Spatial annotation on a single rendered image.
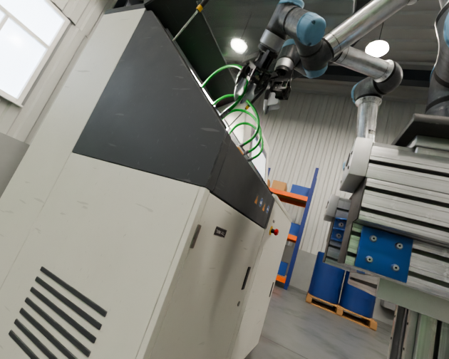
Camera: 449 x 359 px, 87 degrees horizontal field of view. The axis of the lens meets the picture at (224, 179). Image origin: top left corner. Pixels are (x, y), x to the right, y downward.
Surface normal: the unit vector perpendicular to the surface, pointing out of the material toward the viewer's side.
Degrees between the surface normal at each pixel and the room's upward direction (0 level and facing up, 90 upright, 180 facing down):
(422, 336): 90
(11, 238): 90
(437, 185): 90
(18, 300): 90
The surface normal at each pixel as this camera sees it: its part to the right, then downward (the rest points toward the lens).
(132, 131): -0.37, -0.33
